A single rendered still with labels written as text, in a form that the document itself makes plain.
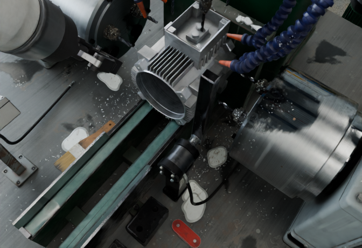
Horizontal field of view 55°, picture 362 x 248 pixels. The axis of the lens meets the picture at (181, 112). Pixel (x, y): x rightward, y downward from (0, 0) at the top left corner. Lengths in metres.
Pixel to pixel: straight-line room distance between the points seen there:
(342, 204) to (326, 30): 0.85
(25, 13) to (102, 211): 0.53
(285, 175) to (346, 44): 0.76
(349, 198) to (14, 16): 0.57
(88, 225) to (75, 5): 0.51
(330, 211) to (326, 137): 0.14
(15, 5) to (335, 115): 0.56
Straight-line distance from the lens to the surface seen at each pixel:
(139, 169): 0.86
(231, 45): 0.86
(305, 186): 0.73
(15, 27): 0.43
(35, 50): 0.48
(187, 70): 0.79
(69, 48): 0.53
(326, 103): 0.73
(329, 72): 1.28
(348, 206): 0.67
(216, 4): 0.86
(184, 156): 0.74
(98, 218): 0.84
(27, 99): 1.16
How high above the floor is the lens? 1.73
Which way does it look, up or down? 60 degrees down
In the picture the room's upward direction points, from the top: 5 degrees clockwise
